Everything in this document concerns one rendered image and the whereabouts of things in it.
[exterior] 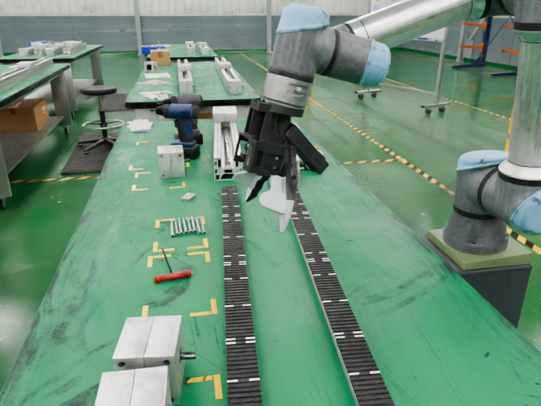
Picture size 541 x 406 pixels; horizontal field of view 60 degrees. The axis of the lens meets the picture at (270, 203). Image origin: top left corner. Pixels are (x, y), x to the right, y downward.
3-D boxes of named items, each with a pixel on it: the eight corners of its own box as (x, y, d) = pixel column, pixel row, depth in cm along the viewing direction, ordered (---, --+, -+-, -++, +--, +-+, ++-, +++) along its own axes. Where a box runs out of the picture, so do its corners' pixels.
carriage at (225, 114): (237, 127, 219) (237, 113, 217) (213, 127, 218) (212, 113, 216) (236, 119, 234) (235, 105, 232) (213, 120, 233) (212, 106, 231)
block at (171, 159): (192, 176, 172) (190, 151, 169) (159, 179, 170) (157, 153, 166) (190, 168, 181) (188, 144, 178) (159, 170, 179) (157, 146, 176)
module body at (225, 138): (242, 180, 169) (241, 156, 166) (214, 180, 168) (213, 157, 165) (234, 128, 243) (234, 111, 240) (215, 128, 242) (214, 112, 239)
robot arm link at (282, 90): (298, 80, 82) (322, 86, 75) (291, 105, 83) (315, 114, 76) (260, 70, 78) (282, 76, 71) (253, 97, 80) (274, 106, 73)
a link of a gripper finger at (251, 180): (221, 186, 90) (241, 155, 83) (249, 188, 92) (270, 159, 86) (224, 200, 88) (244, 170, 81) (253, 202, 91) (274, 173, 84)
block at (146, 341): (195, 404, 73) (191, 354, 69) (119, 408, 72) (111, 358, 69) (200, 360, 82) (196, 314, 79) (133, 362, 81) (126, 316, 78)
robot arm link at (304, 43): (344, 14, 72) (292, -2, 69) (324, 86, 75) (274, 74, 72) (324, 15, 79) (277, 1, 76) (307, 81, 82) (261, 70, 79)
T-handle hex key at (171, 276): (192, 278, 107) (192, 271, 107) (154, 285, 104) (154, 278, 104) (179, 247, 121) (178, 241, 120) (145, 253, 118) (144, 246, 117)
